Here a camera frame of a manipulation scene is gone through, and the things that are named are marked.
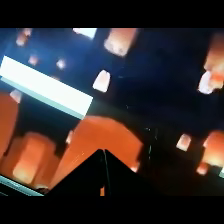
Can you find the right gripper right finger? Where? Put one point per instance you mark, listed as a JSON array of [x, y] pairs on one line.
[[123, 181]]

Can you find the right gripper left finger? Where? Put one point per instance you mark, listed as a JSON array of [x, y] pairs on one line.
[[87, 180]]

